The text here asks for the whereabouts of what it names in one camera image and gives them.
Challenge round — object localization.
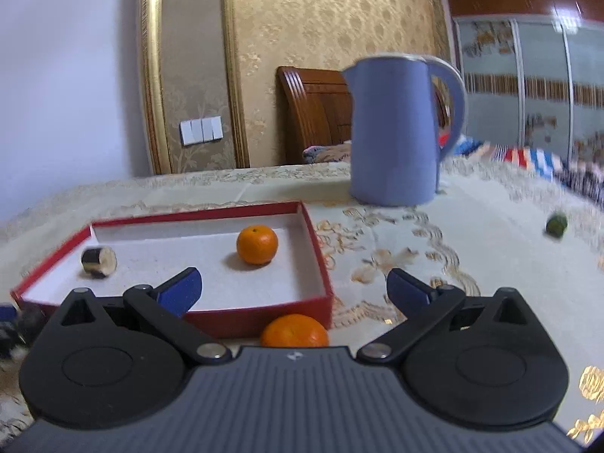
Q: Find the blue electric kettle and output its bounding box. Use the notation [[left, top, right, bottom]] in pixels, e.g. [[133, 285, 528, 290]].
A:
[[341, 53, 467, 207]]

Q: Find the white wall switch panel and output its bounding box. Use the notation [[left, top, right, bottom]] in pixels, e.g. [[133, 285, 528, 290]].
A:
[[179, 116, 223, 146]]

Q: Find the gold wall moulding frame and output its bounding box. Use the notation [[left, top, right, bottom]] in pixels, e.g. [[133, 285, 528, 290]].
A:
[[139, 0, 251, 175]]

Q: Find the red shallow cardboard box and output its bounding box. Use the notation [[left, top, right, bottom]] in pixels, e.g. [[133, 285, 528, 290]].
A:
[[10, 200, 334, 341]]

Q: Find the wardrobe with patterned sliding doors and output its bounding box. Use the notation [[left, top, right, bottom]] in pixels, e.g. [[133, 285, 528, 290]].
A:
[[444, 0, 604, 166]]

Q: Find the floral bedding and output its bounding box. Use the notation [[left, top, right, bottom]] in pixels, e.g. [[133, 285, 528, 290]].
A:
[[302, 142, 352, 163]]

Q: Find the orange mandarin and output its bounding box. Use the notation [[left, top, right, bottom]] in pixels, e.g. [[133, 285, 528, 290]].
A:
[[236, 225, 279, 266], [259, 314, 330, 348]]

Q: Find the striped colourful blanket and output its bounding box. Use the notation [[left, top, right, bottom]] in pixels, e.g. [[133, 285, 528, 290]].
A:
[[453, 134, 604, 208]]

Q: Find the green citrus fruit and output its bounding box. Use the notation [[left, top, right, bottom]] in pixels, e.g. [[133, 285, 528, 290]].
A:
[[546, 213, 568, 238]]

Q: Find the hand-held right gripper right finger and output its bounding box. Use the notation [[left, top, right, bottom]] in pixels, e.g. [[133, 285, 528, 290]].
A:
[[356, 268, 532, 365]]

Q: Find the wooden bed headboard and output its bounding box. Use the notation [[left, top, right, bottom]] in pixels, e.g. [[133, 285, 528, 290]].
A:
[[276, 66, 354, 163]]

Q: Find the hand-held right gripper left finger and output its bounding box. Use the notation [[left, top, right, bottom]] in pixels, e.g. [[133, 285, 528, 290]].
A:
[[59, 267, 233, 365]]

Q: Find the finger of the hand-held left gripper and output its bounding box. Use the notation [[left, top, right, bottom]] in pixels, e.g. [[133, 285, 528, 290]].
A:
[[0, 303, 47, 357]]

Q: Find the dark sugarcane piece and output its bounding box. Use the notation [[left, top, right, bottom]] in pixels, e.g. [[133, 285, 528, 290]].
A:
[[80, 245, 118, 278]]

